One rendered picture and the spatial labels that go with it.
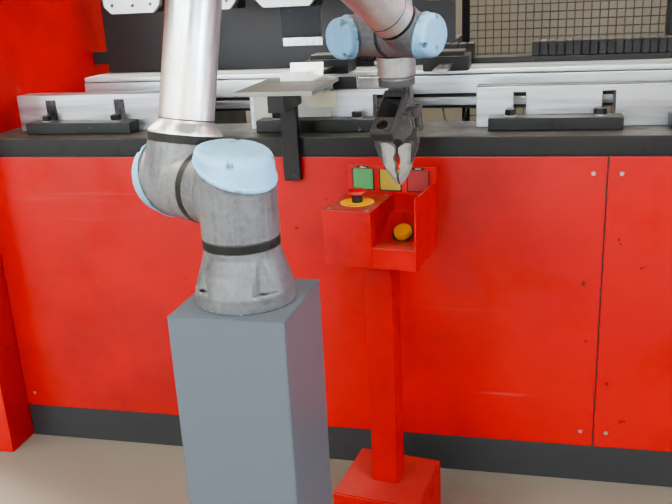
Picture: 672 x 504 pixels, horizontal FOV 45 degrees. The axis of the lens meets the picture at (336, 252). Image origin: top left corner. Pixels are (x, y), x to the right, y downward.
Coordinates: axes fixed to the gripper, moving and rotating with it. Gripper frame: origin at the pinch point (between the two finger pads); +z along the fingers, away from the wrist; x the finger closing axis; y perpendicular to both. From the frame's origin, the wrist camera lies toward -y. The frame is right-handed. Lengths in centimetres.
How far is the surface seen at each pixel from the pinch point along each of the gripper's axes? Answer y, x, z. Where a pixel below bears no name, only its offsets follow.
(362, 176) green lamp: 9.9, 11.4, 3.1
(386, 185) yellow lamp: 9.8, 5.9, 4.9
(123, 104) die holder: 32, 86, -7
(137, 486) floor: -11, 72, 83
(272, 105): 11.7, 32.1, -12.0
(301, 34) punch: 38, 35, -23
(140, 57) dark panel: 77, 110, -11
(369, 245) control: -6.1, 4.9, 12.3
